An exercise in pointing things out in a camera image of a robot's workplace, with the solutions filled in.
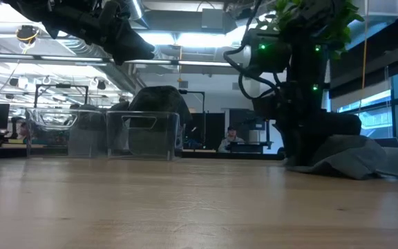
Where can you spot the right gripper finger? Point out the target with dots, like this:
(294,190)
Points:
(310,148)
(294,150)

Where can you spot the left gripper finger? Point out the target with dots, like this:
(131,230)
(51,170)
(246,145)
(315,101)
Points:
(133,48)

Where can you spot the dark green cap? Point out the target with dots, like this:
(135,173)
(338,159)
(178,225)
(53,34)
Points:
(161,100)

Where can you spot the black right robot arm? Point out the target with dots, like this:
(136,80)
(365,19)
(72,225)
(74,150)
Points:
(268,52)

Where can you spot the long ceiling light strip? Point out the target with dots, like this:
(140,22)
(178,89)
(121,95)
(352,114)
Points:
(64,58)

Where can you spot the person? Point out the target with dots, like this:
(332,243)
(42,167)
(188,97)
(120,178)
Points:
(23,130)
(231,141)

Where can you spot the black pole stand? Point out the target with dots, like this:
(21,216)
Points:
(192,91)

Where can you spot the grey ceiling box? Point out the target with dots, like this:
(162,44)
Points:
(213,19)

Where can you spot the green potted plant, black pot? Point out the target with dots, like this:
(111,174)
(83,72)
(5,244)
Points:
(337,20)

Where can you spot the clear plastic bin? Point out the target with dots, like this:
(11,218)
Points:
(171,138)

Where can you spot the silver ceiling air duct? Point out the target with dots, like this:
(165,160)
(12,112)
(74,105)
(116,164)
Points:
(116,74)

